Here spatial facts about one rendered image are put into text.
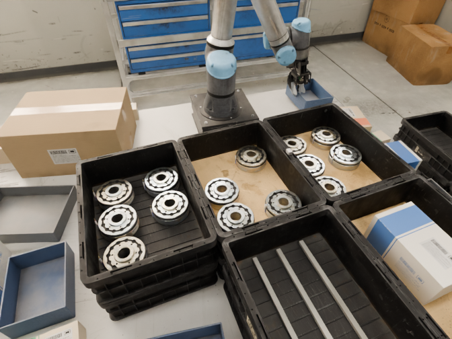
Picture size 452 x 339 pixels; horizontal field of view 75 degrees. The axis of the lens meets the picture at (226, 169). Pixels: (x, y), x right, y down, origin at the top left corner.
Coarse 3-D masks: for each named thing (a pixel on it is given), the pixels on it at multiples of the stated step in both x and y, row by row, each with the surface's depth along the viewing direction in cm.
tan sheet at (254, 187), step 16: (208, 160) 102; (224, 160) 102; (208, 176) 96; (224, 176) 96; (240, 176) 96; (256, 176) 96; (272, 176) 96; (240, 192) 91; (256, 192) 91; (256, 208) 87
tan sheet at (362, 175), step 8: (304, 136) 111; (312, 152) 105; (320, 152) 105; (328, 152) 105; (328, 168) 99; (336, 168) 99; (360, 168) 99; (368, 168) 99; (336, 176) 96; (344, 176) 96; (352, 176) 96; (360, 176) 96; (368, 176) 96; (376, 176) 96; (344, 184) 94; (352, 184) 94; (360, 184) 94; (368, 184) 94
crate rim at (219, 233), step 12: (204, 132) 97; (216, 132) 97; (180, 144) 92; (276, 144) 92; (288, 156) 89; (192, 168) 84; (300, 168) 84; (204, 192) 78; (204, 204) 75; (312, 204) 75; (324, 204) 75; (276, 216) 72; (288, 216) 72; (216, 228) 70; (240, 228) 70; (252, 228) 70
